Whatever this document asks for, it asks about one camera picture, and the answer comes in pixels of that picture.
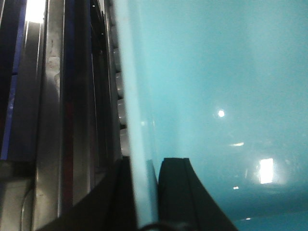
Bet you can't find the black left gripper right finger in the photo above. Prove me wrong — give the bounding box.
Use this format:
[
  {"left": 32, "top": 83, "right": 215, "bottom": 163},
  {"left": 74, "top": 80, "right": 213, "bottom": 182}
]
[{"left": 158, "top": 158, "right": 237, "bottom": 231}]

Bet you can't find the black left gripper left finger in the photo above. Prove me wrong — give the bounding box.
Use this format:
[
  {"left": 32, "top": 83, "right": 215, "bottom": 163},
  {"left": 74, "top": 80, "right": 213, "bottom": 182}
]
[{"left": 39, "top": 157, "right": 138, "bottom": 231}]

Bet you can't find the light blue plastic bin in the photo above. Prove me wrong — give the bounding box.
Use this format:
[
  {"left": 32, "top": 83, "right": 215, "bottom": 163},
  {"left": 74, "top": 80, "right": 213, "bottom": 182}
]
[{"left": 112, "top": 0, "right": 308, "bottom": 231}]

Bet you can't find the grey roller track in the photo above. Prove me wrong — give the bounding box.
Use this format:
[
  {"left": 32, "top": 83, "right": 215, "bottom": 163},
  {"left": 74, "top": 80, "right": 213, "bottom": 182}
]
[{"left": 104, "top": 0, "right": 130, "bottom": 160}]

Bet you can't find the steel shelf frame upright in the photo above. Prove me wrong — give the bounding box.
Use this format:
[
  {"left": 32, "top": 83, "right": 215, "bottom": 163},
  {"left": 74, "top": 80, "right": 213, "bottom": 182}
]
[{"left": 0, "top": 0, "right": 115, "bottom": 231}]

